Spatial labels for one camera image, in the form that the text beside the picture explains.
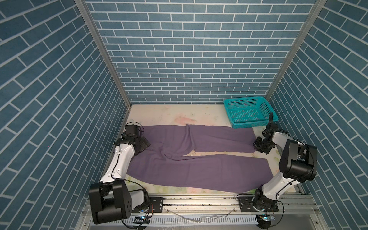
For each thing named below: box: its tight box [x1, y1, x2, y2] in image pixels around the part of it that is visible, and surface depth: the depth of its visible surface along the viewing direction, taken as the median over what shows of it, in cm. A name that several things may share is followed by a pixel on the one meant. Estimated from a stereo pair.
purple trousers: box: [126, 124, 274, 193], surface depth 90 cm
